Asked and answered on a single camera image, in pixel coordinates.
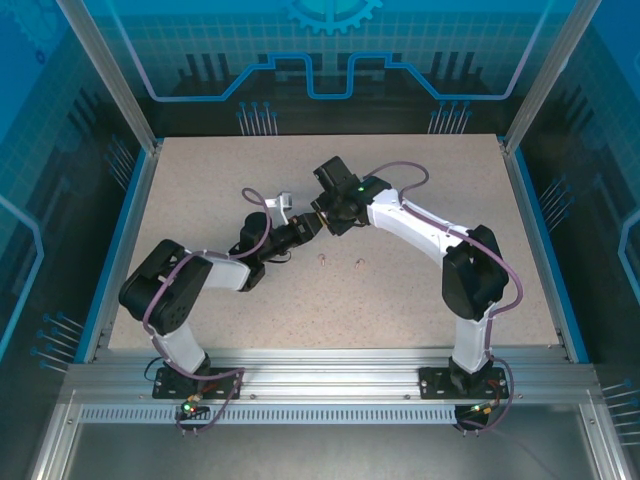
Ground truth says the left small LED circuit board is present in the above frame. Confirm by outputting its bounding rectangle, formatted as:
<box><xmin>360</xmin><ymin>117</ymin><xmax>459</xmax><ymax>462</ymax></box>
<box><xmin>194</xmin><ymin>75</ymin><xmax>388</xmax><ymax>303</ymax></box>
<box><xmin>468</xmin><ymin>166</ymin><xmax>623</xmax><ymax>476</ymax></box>
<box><xmin>178</xmin><ymin>393</ymin><xmax>209</xmax><ymax>420</ymax></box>

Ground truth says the small led circuit board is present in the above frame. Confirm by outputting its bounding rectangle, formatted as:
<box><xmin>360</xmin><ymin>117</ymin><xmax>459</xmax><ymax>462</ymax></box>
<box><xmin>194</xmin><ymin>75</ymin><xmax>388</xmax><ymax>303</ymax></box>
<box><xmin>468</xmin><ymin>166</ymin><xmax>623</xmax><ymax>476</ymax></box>
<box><xmin>467</xmin><ymin>399</ymin><xmax>502</xmax><ymax>419</ymax></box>
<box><xmin>178</xmin><ymin>393</ymin><xmax>209</xmax><ymax>420</ymax></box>

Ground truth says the right small LED circuit board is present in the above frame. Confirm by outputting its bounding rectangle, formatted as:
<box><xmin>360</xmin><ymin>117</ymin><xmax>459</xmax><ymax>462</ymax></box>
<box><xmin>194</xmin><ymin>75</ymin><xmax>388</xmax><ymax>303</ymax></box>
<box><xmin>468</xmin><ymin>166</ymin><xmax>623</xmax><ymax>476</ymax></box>
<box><xmin>467</xmin><ymin>399</ymin><xmax>502</xmax><ymax>419</ymax></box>

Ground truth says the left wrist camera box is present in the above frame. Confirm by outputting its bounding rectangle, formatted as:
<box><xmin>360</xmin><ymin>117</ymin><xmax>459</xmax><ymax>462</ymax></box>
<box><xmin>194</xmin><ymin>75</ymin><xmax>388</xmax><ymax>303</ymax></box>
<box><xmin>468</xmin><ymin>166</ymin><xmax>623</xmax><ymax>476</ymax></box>
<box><xmin>263</xmin><ymin>191</ymin><xmax>296</xmax><ymax>227</ymax></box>

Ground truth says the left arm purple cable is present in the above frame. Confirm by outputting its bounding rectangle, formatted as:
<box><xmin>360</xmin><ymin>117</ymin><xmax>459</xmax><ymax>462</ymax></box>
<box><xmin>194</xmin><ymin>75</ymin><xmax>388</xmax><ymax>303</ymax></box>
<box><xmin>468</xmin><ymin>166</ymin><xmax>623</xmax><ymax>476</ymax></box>
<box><xmin>142</xmin><ymin>187</ymin><xmax>274</xmax><ymax>437</ymax></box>

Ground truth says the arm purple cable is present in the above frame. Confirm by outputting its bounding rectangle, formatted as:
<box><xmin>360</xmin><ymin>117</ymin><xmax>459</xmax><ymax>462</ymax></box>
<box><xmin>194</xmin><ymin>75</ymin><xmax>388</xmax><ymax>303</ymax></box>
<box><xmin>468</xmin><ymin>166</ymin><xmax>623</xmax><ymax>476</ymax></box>
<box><xmin>363</xmin><ymin>160</ymin><xmax>525</xmax><ymax>434</ymax></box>
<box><xmin>142</xmin><ymin>187</ymin><xmax>274</xmax><ymax>437</ymax></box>

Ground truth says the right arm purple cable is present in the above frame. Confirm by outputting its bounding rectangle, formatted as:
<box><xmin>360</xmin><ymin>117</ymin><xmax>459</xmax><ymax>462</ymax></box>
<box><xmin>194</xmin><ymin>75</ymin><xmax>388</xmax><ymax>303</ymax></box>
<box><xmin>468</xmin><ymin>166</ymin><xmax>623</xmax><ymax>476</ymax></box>
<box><xmin>363</xmin><ymin>160</ymin><xmax>525</xmax><ymax>434</ymax></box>

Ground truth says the left aluminium side rail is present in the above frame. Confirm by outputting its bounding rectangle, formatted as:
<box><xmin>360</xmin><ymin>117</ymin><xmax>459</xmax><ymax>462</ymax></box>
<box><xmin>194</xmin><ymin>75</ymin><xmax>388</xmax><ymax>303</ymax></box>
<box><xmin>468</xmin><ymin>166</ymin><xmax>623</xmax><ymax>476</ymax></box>
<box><xmin>82</xmin><ymin>139</ymin><xmax>165</xmax><ymax>364</ymax></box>

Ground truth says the aluminium side rail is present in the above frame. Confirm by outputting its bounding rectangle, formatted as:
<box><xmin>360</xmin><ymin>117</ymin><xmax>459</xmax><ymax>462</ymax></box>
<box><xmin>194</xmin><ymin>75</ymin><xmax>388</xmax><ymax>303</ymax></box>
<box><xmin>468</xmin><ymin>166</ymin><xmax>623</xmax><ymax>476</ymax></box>
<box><xmin>499</xmin><ymin>137</ymin><xmax>591</xmax><ymax>364</ymax></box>
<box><xmin>82</xmin><ymin>139</ymin><xmax>165</xmax><ymax>364</ymax></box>

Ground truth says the aluminium mounting rail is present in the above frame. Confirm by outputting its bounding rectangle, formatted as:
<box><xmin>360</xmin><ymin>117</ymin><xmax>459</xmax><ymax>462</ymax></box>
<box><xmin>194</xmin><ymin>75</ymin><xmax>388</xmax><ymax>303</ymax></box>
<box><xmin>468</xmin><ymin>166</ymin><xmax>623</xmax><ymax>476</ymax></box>
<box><xmin>64</xmin><ymin>348</ymin><xmax>599</xmax><ymax>401</ymax></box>

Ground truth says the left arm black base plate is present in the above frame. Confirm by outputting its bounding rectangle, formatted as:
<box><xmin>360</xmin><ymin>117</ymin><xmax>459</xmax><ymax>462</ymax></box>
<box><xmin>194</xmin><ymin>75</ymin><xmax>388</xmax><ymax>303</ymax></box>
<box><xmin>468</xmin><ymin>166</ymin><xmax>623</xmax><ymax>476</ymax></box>
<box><xmin>152</xmin><ymin>366</ymin><xmax>245</xmax><ymax>400</ymax></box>

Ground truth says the slotted metal cable duct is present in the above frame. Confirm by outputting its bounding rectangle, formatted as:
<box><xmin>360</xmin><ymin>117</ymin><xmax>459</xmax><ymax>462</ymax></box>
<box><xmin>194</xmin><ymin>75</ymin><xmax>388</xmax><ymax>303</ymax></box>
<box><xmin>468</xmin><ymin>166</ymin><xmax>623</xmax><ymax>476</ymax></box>
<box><xmin>79</xmin><ymin>405</ymin><xmax>459</xmax><ymax>426</ymax></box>

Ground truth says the right aluminium side rail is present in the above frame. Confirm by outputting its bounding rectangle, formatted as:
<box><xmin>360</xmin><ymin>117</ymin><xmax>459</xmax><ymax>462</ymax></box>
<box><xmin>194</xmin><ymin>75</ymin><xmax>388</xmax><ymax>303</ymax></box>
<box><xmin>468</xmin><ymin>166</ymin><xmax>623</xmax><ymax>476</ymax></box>
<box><xmin>499</xmin><ymin>137</ymin><xmax>591</xmax><ymax>364</ymax></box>

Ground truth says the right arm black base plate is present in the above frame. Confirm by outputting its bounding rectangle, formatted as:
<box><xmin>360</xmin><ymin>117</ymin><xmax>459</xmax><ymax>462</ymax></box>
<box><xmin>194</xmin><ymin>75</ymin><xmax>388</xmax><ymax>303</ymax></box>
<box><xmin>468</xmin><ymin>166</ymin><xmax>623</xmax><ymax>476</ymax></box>
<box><xmin>418</xmin><ymin>365</ymin><xmax>510</xmax><ymax>400</ymax></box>

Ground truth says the left aluminium frame post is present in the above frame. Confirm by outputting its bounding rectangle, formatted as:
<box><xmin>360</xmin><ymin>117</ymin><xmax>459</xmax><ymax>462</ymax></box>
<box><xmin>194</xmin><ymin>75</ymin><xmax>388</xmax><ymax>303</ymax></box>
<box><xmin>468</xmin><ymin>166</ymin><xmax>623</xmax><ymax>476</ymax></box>
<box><xmin>55</xmin><ymin>0</ymin><xmax>164</xmax><ymax>156</ymax></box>

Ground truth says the aluminium frame post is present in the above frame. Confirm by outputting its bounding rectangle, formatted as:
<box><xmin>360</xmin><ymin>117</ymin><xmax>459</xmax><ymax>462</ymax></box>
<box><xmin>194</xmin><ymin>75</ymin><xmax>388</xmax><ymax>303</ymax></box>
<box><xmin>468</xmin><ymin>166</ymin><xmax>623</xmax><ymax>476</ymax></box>
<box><xmin>55</xmin><ymin>0</ymin><xmax>164</xmax><ymax>156</ymax></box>
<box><xmin>502</xmin><ymin>0</ymin><xmax>604</xmax><ymax>156</ymax></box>

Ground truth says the right aluminium frame post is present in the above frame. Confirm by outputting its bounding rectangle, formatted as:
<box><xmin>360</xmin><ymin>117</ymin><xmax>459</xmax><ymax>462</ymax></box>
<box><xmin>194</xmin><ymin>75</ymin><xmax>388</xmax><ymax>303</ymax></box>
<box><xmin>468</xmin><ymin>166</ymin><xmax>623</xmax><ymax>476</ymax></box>
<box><xmin>502</xmin><ymin>0</ymin><xmax>604</xmax><ymax>156</ymax></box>

